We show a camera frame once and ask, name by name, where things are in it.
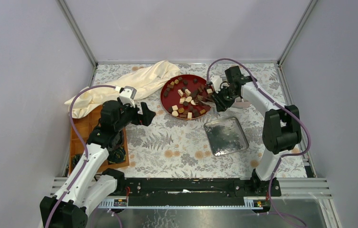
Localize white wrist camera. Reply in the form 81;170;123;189
115;86;137;107
209;75;223;93

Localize cream cloth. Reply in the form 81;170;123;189
72;60;180;119

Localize silver tin lid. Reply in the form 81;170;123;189
203;117;249;157

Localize black paper cup liners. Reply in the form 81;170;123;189
69;136;129;171

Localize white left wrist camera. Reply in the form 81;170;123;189
115;86;137;107

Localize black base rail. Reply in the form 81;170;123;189
112;178;282;207

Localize floral table mat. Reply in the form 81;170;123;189
86;63;309;180

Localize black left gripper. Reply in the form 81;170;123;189
115;99;157;132

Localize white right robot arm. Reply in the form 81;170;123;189
207;66;302;196

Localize silver metal tongs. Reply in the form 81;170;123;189
193;95;216;107

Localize red round tray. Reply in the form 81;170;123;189
160;75;213;120

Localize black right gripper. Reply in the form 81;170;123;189
210;85;238;113

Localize pink tin with white dividers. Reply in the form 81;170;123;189
229;97;251;111

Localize wooden compartment tray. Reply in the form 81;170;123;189
66;106;130;176

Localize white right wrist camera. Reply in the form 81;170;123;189
209;75;223;93

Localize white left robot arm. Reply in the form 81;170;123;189
39;100;156;228

